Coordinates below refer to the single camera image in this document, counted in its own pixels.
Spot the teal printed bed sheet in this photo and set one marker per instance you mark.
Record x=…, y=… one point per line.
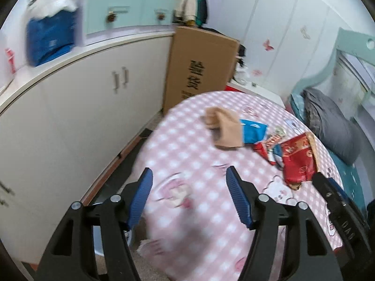
x=354, y=178

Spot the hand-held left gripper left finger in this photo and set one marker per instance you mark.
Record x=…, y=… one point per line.
x=140, y=199

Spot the tall cardboard box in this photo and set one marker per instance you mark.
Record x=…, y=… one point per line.
x=199, y=64

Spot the beige sock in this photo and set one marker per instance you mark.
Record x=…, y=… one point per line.
x=225, y=128

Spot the grey blanket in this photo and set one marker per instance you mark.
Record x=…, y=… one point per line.
x=334, y=123

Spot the white plastic bag red print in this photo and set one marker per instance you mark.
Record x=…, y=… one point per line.
x=8, y=61

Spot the blue woven bag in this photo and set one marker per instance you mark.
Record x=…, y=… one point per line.
x=49, y=41

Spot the white wardrobe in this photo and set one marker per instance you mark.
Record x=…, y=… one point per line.
x=263, y=11

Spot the faint pink butterfly sticker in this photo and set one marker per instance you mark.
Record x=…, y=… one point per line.
x=257, y=73

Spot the round table pink checked tablecloth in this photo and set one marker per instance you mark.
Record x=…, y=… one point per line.
x=190, y=158

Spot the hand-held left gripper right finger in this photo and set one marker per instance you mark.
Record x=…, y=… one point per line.
x=238, y=199

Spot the mint green drawer unit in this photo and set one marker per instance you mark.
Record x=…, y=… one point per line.
x=131, y=8

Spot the hanging dark green jacket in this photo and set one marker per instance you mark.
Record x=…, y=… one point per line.
x=202, y=5

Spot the pale butterfly sticker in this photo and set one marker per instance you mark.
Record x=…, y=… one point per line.
x=305, y=32

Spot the pinecone drawer ornament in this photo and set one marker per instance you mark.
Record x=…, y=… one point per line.
x=111, y=18
x=160, y=16

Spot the red box white lid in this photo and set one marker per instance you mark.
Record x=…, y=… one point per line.
x=257, y=90

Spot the hanging beige jacket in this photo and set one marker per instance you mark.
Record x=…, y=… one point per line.
x=186, y=0

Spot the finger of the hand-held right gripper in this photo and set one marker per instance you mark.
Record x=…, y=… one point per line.
x=322, y=184
x=335, y=186

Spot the small white plastic bag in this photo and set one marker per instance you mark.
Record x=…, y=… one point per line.
x=242, y=74

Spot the mint green bunk bed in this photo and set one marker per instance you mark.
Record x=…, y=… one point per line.
x=342, y=39

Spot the red snack packet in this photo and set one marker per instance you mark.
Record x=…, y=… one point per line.
x=298, y=161

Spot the low white cabinet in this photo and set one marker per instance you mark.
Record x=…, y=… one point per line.
x=73, y=108

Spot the small green white wrapper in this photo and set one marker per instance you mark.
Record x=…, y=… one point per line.
x=278, y=131

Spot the red blue snack wrapper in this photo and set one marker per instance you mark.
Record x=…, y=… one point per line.
x=269, y=147

